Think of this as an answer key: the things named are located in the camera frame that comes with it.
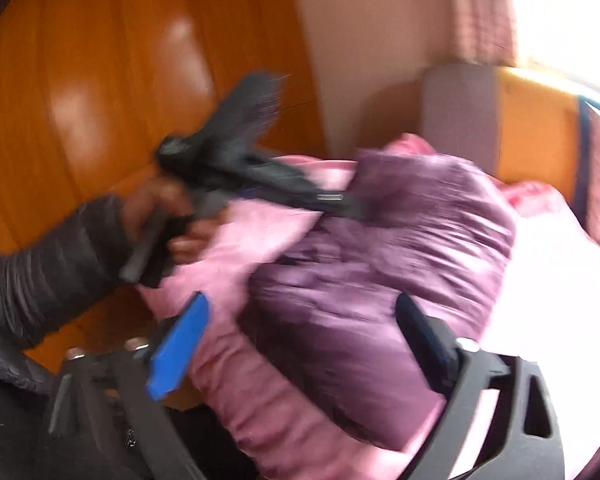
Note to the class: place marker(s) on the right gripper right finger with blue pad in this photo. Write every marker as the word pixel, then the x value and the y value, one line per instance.
pixel 522 441

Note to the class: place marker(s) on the orange wooden wardrobe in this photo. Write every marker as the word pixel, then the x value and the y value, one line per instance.
pixel 88 88

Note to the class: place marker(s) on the bedroom window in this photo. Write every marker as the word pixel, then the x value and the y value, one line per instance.
pixel 560 37

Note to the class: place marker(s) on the purple quilted down jacket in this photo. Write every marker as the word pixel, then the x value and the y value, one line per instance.
pixel 435 228

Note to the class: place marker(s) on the grey yellow blue headboard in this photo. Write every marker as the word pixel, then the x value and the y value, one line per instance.
pixel 516 125

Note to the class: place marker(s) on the pink bed cover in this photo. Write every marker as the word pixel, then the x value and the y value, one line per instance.
pixel 547 311

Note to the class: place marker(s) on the black sleeved left forearm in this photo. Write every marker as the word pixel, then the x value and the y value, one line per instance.
pixel 49 284

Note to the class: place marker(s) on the pink left curtain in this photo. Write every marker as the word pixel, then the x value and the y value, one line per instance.
pixel 485 32

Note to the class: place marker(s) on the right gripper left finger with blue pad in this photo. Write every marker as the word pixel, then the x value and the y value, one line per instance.
pixel 105 418

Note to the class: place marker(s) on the person left hand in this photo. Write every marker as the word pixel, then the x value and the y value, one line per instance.
pixel 171 195

